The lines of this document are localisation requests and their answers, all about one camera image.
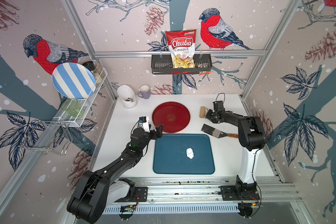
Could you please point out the teal plastic tray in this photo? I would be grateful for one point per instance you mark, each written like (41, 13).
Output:
(170, 155)

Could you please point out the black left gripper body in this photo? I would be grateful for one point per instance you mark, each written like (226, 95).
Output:
(153, 136)

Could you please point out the metal spatula wooden handle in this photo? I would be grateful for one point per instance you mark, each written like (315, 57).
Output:
(217, 133)

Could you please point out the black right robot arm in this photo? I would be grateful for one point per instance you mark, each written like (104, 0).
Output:
(252, 138)

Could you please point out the white cutlery holder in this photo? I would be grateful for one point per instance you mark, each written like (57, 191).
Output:
(127, 96)

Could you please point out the white wire wall shelf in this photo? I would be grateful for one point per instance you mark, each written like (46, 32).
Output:
(66, 127)

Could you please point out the black wire wall basket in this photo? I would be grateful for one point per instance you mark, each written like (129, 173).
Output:
(163, 65)

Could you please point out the green glass cup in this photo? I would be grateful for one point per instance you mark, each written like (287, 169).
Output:
(73, 108)

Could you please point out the white dough piece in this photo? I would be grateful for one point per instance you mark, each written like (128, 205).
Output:
(190, 153)

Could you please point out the purple mug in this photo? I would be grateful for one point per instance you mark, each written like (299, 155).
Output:
(144, 92)

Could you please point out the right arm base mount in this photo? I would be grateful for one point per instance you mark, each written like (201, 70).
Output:
(240, 192)

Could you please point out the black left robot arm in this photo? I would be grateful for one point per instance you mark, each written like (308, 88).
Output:
(96, 190)

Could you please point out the blue white striped plate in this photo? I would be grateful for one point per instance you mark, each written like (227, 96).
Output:
(73, 81)

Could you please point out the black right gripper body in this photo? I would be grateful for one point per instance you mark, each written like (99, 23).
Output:
(213, 114)

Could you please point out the wooden rolling pin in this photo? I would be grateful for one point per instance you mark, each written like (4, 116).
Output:
(204, 112)

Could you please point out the red cassava chips bag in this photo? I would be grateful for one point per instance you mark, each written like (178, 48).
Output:
(181, 45)

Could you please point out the round red tray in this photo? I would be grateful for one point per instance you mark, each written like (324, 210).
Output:
(172, 115)

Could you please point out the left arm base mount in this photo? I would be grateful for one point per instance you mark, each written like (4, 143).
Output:
(124, 190)

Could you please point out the dark lid spice jar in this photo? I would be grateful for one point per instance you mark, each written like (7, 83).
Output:
(90, 66)

